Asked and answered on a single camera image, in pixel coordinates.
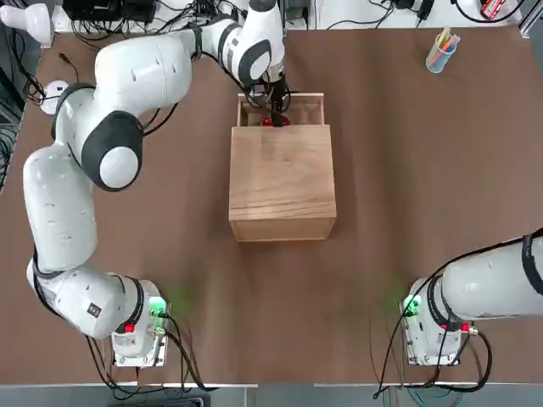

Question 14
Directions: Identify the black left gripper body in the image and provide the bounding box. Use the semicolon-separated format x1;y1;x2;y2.
269;75;289;107

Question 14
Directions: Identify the wooden cabinet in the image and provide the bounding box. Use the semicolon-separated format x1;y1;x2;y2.
227;123;339;243

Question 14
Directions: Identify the translucent pale blue pen cup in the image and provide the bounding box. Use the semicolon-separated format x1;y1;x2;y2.
424;38;459;75

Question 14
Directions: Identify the black flat device box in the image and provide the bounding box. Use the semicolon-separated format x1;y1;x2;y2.
63;0;156;25

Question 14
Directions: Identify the small red box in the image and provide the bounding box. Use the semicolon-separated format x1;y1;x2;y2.
480;0;508;20

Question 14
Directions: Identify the white desk lamp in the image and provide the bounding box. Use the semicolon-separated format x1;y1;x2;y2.
0;3;72;116

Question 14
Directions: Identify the black cable with plug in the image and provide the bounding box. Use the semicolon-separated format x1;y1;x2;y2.
58;53;81;88

